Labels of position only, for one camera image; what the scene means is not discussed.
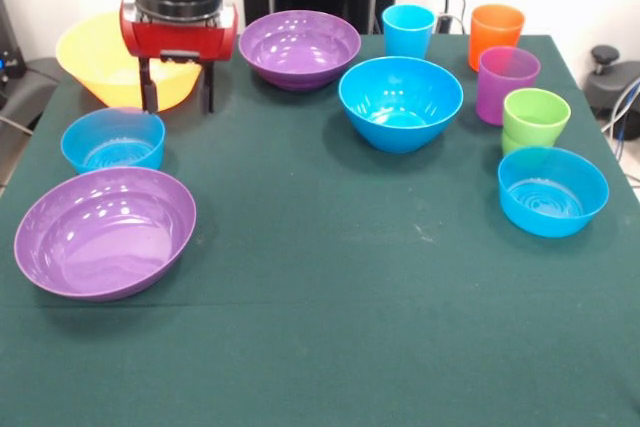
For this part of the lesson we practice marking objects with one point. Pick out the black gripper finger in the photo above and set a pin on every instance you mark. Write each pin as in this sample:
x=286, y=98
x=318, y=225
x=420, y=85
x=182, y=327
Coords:
x=208, y=89
x=148, y=89

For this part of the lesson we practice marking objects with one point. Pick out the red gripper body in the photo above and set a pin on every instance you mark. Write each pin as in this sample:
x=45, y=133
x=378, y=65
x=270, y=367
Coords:
x=175, y=37

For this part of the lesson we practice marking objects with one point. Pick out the small blue bowl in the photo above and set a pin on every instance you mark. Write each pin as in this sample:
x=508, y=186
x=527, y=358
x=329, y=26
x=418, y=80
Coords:
x=550, y=197
x=115, y=142

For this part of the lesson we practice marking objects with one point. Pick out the purple bowl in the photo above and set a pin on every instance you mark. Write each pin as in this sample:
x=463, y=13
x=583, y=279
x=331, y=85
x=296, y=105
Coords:
x=105, y=242
x=300, y=47

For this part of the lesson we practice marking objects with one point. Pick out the yellow bowl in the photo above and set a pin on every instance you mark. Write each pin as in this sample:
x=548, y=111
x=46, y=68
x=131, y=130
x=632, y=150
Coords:
x=85, y=57

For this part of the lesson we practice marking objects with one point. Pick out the black electronic device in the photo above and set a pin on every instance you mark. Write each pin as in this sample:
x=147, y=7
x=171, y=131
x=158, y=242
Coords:
x=10, y=37

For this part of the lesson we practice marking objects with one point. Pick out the large deep blue bowl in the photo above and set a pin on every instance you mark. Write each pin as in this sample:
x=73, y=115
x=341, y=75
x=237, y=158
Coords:
x=400, y=97

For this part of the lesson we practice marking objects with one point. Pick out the blue cup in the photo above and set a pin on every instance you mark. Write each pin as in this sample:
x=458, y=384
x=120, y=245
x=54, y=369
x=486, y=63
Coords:
x=407, y=34

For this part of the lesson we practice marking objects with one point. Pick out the dark green tablecloth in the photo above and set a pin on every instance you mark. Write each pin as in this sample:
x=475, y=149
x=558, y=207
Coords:
x=320, y=297

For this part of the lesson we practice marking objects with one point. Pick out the black power strip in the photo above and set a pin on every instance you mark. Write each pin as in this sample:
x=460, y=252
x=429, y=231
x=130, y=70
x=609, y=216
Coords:
x=444, y=24

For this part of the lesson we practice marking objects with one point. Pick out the purple cup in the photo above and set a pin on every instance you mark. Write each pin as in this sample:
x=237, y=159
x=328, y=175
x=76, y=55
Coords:
x=500, y=92

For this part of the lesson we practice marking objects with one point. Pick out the orange cup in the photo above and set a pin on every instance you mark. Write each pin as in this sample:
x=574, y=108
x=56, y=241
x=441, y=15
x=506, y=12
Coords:
x=495, y=32

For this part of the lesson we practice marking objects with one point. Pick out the green cup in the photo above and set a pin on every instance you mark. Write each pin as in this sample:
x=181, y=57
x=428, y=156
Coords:
x=536, y=119
x=511, y=146

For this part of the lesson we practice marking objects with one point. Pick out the black knobbed equipment base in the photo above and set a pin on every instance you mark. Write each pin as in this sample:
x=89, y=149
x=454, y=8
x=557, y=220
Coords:
x=610, y=87

